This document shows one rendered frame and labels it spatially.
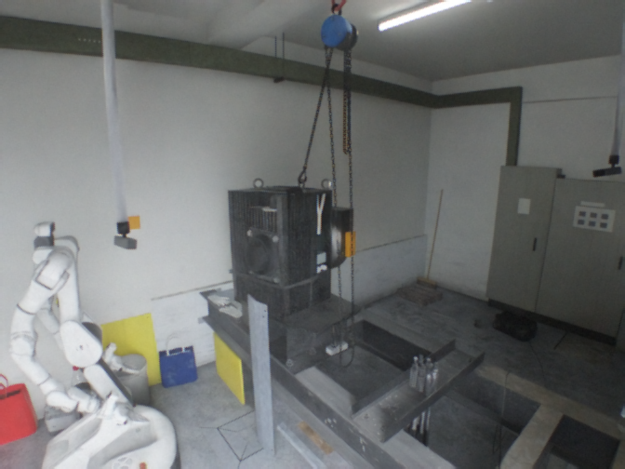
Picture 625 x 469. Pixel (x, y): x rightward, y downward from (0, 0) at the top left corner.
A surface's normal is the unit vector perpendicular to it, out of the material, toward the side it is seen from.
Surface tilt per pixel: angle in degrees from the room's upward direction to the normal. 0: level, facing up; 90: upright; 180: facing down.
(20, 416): 89
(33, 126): 90
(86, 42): 90
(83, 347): 89
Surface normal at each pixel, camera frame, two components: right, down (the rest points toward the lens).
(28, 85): 0.62, 0.18
